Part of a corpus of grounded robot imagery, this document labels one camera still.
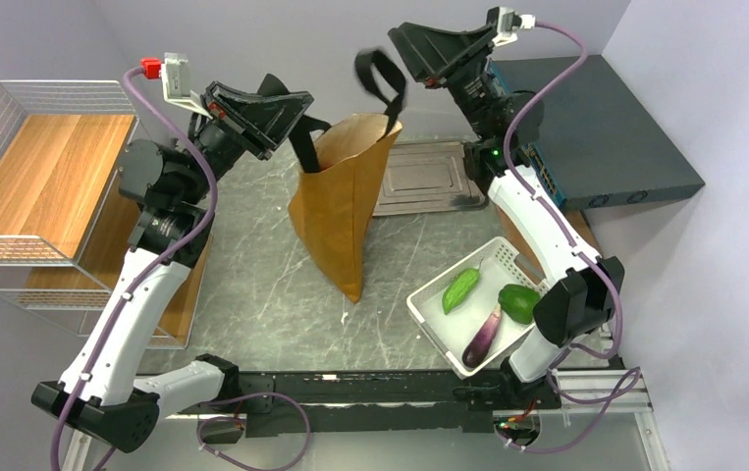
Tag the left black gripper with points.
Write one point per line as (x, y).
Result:
(254, 121)

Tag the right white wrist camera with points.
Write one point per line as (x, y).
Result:
(507, 24)

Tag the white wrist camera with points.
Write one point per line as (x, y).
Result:
(173, 72)
(507, 24)

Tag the silver metal tray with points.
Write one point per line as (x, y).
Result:
(427, 177)

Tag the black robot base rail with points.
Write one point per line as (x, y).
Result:
(273, 404)

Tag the dark network switch box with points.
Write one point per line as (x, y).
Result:
(599, 147)

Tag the green bell pepper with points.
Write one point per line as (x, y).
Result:
(518, 302)

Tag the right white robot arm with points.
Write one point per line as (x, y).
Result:
(583, 288)

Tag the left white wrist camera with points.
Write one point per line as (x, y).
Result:
(173, 72)

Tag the white plastic basket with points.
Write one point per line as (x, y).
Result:
(451, 333)

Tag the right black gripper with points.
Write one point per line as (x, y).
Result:
(442, 57)

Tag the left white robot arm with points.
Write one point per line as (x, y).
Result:
(100, 394)

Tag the green bitter gourd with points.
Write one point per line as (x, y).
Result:
(460, 288)

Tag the purple eggplant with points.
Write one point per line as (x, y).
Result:
(478, 348)

